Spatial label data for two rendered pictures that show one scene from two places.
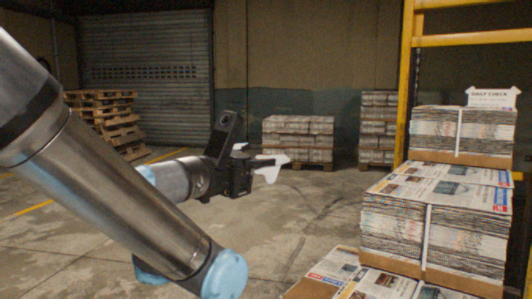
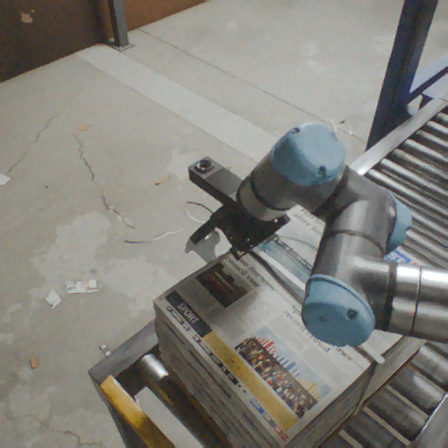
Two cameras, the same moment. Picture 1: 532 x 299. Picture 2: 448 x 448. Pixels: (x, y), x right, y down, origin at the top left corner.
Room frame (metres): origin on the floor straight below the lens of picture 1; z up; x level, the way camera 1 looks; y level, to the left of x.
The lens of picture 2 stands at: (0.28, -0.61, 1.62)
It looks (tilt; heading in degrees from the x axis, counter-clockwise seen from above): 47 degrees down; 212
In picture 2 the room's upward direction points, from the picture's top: straight up
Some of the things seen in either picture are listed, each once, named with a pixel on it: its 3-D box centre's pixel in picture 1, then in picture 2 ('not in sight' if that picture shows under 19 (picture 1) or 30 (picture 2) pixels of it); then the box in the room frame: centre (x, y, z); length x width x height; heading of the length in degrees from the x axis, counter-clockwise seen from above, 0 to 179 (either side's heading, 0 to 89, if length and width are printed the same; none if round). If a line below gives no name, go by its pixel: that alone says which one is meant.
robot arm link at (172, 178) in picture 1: (150, 189); not in sight; (0.55, 0.18, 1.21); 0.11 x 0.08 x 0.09; 141
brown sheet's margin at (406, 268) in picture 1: (431, 253); not in sight; (1.04, -0.53, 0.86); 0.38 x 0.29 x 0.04; 56
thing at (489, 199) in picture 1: (438, 191); not in sight; (1.04, -0.54, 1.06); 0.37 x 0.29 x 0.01; 56
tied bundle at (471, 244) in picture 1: (433, 227); not in sight; (1.04, -0.53, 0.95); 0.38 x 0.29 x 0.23; 56
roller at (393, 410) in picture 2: not in sight; (317, 351); (-0.21, -0.69, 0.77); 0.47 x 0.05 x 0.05; 77
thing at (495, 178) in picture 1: (451, 172); not in sight; (1.27, -0.70, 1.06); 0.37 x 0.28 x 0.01; 57
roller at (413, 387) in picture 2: not in sight; (337, 330); (-0.27, -0.68, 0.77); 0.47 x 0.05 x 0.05; 77
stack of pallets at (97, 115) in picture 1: (100, 124); not in sight; (6.79, 3.09, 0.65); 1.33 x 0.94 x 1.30; 171
